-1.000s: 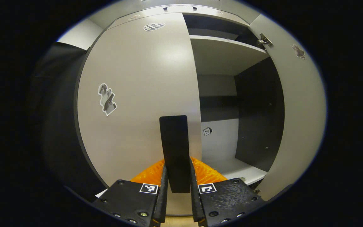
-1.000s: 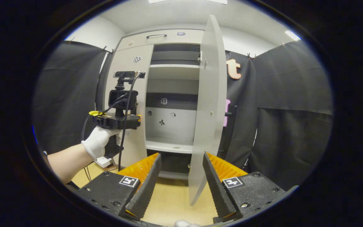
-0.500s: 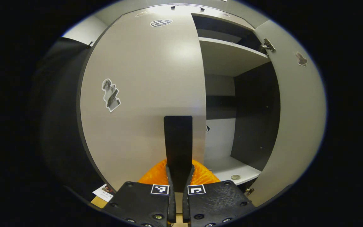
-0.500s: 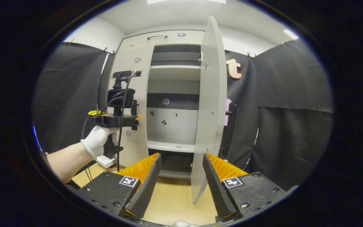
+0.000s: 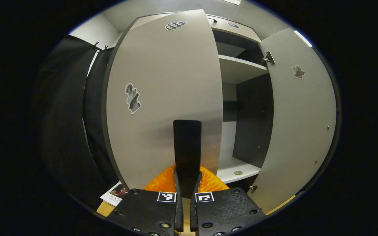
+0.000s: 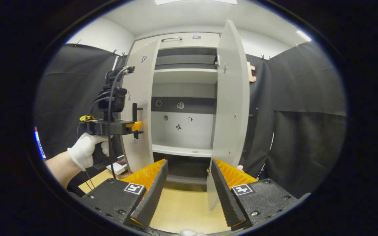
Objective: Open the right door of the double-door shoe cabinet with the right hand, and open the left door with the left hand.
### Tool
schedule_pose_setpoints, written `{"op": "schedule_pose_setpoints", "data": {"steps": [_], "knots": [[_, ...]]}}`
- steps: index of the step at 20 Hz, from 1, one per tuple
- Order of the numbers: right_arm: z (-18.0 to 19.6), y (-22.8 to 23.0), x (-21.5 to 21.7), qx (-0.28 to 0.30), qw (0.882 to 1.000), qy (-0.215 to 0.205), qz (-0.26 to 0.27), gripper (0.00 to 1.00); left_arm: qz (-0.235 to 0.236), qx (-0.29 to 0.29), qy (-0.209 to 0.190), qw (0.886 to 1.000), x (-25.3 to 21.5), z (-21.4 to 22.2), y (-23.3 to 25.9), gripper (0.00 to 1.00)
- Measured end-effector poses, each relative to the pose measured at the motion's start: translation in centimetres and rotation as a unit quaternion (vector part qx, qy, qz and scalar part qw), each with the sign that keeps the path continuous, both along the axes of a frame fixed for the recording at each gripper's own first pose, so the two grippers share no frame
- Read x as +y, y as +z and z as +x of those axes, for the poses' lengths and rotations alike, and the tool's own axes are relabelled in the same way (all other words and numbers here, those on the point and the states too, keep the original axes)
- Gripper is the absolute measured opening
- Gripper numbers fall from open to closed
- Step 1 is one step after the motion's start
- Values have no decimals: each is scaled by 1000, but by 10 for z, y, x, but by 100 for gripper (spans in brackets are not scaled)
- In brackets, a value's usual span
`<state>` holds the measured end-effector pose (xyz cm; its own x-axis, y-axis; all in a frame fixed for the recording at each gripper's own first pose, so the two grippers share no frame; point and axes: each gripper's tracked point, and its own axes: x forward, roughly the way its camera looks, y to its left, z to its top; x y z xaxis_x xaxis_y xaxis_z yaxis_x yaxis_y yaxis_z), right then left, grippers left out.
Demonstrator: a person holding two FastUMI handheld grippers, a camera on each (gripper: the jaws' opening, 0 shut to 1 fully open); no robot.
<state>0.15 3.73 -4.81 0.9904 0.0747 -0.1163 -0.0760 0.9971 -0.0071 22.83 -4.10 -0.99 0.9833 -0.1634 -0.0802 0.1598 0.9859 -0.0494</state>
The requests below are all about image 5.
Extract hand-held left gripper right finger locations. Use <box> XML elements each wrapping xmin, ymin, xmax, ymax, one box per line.
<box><xmin>190</xmin><ymin>166</ymin><xmax>267</xmax><ymax>236</ymax></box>

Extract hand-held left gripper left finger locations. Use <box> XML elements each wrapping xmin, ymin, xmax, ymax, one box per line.
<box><xmin>106</xmin><ymin>164</ymin><xmax>183</xmax><ymax>236</ymax></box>

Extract grey double-door shoe cabinet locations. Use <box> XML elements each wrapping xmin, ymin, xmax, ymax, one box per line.
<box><xmin>128</xmin><ymin>12</ymin><xmax>275</xmax><ymax>192</ymax></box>

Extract shoe cabinet door square stickers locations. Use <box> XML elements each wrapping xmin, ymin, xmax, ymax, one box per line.
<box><xmin>248</xmin><ymin>28</ymin><xmax>337</xmax><ymax>215</ymax></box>

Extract shoe cabinet door checkered sticker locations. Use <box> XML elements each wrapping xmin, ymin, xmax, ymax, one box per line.
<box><xmin>102</xmin><ymin>9</ymin><xmax>224</xmax><ymax>199</ymax></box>

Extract white cabinet shelf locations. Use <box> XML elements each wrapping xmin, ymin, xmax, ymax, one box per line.
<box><xmin>219</xmin><ymin>54</ymin><xmax>269</xmax><ymax>84</ymax></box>
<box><xmin>217</xmin><ymin>157</ymin><xmax>262</xmax><ymax>184</ymax></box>

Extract printed photo booklet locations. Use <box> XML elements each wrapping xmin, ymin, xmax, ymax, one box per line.
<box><xmin>100</xmin><ymin>182</ymin><xmax>129</xmax><ymax>207</ymax></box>

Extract black backdrop cloth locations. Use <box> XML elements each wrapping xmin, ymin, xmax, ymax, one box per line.
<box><xmin>31</xmin><ymin>34</ymin><xmax>120</xmax><ymax>210</ymax></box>

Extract row of cloth clips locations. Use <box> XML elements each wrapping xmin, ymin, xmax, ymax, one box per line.
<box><xmin>92</xmin><ymin>41</ymin><xmax>109</xmax><ymax>52</ymax></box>

